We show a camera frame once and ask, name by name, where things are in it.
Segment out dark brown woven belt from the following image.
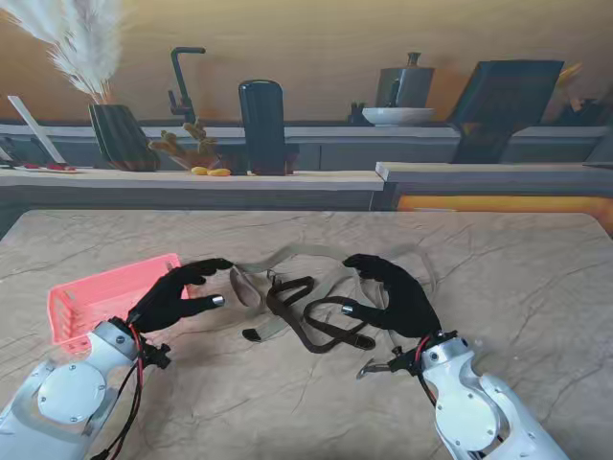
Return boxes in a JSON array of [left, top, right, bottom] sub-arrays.
[[265, 275, 377, 355]]

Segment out pink plastic storage basket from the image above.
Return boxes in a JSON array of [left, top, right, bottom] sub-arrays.
[[46, 252, 193, 356]]

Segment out yellow kitchen utensils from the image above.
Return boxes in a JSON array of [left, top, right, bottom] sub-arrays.
[[555, 60, 586, 90]]

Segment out dark ribbed vase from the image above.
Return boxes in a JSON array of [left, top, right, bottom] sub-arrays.
[[87, 103, 162, 173]]

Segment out red black right arm cable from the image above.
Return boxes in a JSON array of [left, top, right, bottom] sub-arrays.
[[412, 336, 441, 411]]

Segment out grey lidded pot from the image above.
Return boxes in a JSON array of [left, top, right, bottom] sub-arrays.
[[374, 51, 436, 109]]

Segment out white pampas grass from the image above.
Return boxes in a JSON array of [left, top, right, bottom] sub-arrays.
[[0, 0, 128, 105]]

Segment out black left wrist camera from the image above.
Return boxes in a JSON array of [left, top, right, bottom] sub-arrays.
[[141, 342, 172, 370]]

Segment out black kitchen faucet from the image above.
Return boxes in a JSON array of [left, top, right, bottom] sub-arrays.
[[167, 46, 207, 125]]

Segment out red black left arm cable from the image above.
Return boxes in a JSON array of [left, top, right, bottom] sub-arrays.
[[88, 323, 149, 460]]

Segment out black tall cylinder appliance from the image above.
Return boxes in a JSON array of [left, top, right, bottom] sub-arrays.
[[238, 79, 288, 164]]

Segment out grey kitchen counter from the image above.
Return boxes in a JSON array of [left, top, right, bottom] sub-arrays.
[[0, 118, 613, 170]]

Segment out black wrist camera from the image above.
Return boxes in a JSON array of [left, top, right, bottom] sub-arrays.
[[388, 347, 422, 378], [141, 342, 172, 370]]

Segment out small black countertop item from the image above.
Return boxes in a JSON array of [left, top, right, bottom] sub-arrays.
[[347, 101, 369, 127]]

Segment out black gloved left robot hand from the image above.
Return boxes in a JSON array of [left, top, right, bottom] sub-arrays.
[[125, 257, 237, 335]]

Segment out white plate with red food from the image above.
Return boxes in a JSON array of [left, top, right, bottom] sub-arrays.
[[12, 162, 87, 174]]

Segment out black utensil holder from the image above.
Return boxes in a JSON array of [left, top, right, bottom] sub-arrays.
[[557, 97, 612, 127]]

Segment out green cactus plant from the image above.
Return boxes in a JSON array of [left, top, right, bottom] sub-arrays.
[[147, 117, 219, 157]]

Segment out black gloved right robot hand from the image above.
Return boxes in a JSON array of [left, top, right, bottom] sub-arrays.
[[340, 253, 443, 340]]

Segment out black angled slab stand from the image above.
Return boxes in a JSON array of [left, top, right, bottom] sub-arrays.
[[445, 59, 566, 165]]

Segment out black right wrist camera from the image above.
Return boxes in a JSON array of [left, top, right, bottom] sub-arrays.
[[388, 347, 422, 378]]

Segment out red black arm cable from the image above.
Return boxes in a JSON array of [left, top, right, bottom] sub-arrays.
[[88, 323, 149, 460], [412, 336, 441, 411]]

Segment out light wooden counter shelf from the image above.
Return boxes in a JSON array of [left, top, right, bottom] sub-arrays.
[[0, 167, 386, 193]]

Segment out white ceramic bowl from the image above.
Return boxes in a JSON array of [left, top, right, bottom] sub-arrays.
[[361, 106, 436, 127]]

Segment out pale stone counter slab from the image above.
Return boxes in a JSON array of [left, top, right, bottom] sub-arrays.
[[375, 161, 613, 184]]

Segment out wooden bowl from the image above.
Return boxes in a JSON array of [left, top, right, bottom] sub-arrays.
[[168, 152, 222, 172]]

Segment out white leaning board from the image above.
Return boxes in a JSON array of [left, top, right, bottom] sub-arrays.
[[6, 95, 67, 165]]

